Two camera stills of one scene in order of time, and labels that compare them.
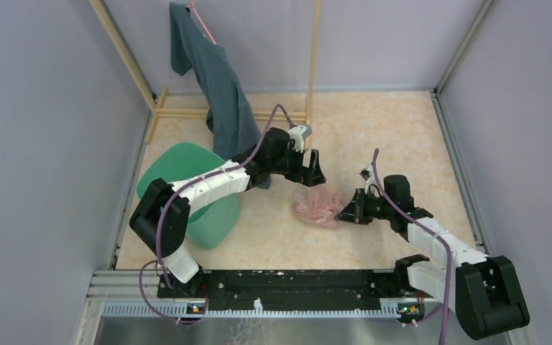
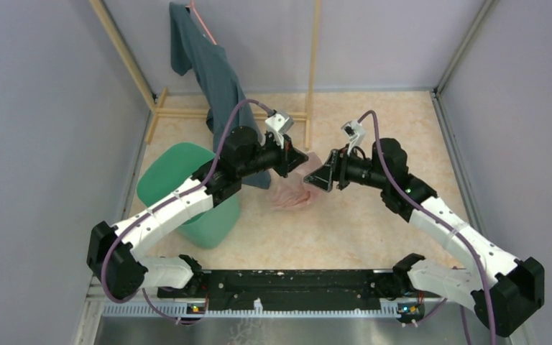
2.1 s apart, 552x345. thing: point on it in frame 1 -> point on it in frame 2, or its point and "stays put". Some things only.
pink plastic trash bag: [318, 205] -> [292, 192]
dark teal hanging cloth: [231, 123] stays put
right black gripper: [355, 210] -> [335, 168]
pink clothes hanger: [192, 6] stays put
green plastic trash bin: [215, 223] stays put
